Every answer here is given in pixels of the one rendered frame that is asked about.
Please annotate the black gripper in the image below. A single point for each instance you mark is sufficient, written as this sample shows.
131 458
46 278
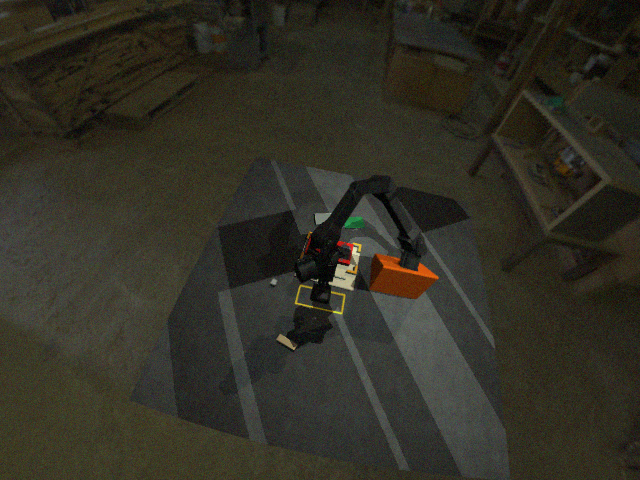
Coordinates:
321 292

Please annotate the green flat rectangular patch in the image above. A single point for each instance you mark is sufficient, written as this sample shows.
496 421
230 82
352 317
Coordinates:
354 222

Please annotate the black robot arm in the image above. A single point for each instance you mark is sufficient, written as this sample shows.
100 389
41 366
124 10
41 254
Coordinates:
327 234

